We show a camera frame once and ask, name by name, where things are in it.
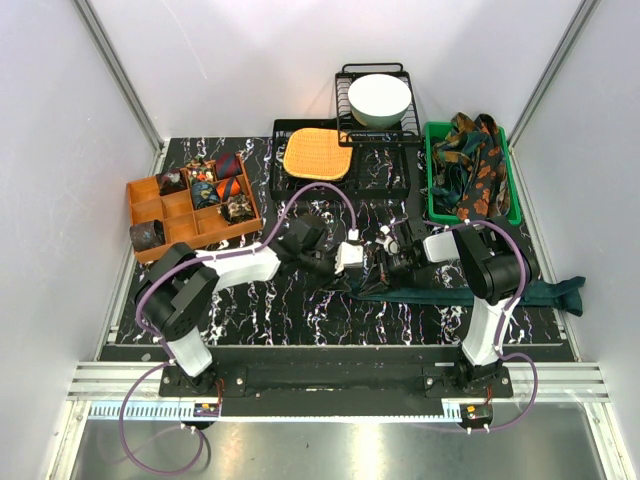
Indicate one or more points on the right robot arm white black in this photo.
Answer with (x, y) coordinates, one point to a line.
(496, 269)

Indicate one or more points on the navy tie orange flowers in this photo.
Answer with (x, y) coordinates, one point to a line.
(486, 194)

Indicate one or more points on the rolled blue paisley tie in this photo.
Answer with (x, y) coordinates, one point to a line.
(204, 195)

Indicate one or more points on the white bowl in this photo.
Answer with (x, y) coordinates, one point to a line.
(379, 101)

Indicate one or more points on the brown blue tie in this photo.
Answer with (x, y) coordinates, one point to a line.
(147, 235)

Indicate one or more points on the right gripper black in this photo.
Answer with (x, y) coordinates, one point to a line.
(392, 262)

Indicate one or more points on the rolled dark floral tie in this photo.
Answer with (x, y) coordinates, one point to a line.
(170, 182)

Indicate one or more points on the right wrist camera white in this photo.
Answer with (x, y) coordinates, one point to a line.
(386, 240)

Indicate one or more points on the brown teal patterned tie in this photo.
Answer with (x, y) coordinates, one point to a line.
(454, 155)

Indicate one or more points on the green plastic bin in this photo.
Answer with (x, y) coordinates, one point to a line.
(440, 203)

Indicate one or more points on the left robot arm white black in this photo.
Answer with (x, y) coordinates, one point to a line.
(178, 289)

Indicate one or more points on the rolled maroon striped tie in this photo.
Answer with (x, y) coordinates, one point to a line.
(228, 165)

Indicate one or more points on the orange woven pot holder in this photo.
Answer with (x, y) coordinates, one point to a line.
(315, 154)

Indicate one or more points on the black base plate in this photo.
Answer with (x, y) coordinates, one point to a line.
(333, 382)

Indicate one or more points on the dark green tie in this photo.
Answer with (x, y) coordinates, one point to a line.
(564, 296)

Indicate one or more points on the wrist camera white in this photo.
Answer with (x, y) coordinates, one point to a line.
(348, 256)
(386, 240)

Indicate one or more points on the rolled beige patterned tie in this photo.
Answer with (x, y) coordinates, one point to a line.
(237, 209)

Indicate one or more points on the black wire dish rack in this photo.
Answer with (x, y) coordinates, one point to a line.
(406, 132)

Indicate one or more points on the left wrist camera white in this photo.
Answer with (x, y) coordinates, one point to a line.
(348, 256)

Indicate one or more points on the rolled colourful floral tie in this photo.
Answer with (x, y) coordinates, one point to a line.
(201, 172)

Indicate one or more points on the orange wooden divided box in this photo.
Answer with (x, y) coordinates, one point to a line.
(181, 222)

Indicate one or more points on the rolled navy orange striped tie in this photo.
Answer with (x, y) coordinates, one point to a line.
(232, 186)

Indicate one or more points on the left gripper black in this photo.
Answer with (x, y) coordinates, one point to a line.
(340, 284)

